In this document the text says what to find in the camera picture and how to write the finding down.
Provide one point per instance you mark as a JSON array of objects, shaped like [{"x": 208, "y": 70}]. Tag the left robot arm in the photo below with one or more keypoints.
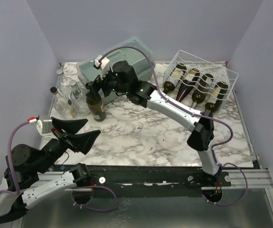
[{"x": 25, "y": 163}]

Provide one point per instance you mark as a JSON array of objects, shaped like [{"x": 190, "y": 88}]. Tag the green plastic toolbox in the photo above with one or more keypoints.
[{"x": 135, "y": 52}]

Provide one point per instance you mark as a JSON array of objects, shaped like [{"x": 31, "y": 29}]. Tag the clear bottle white label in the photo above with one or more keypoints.
[{"x": 63, "y": 105}]

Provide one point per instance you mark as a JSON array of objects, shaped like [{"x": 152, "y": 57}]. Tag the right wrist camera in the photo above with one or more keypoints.
[{"x": 103, "y": 64}]

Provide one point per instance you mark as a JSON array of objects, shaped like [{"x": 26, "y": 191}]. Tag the dark green bottle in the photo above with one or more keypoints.
[{"x": 96, "y": 106}]

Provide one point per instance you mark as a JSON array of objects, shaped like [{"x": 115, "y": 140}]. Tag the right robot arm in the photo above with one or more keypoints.
[{"x": 122, "y": 80}]

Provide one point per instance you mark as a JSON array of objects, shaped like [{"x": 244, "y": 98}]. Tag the white wire wine rack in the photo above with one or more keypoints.
[{"x": 198, "y": 83}]

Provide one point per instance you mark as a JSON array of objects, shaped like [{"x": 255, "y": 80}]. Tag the clear bottle silver cap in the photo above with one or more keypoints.
[{"x": 78, "y": 97}]

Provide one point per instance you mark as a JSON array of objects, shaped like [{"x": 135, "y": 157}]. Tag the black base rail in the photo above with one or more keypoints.
[{"x": 146, "y": 181}]

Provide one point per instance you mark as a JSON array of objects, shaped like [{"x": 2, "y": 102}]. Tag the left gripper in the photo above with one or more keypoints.
[{"x": 79, "y": 142}]

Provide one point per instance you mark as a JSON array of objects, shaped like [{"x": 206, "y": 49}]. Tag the green bottle silver foil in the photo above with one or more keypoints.
[{"x": 202, "y": 90}]

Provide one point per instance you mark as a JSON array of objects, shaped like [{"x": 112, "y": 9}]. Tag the red wine bottle gold foil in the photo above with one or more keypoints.
[{"x": 188, "y": 83}]

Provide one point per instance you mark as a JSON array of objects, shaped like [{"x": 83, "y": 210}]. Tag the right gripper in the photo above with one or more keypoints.
[{"x": 94, "y": 86}]

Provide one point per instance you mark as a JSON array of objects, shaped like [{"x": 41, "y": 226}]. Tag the green bottle black neck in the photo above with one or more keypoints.
[{"x": 215, "y": 100}]

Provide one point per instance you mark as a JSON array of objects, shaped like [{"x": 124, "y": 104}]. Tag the dark bottle bottom left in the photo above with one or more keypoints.
[{"x": 173, "y": 78}]

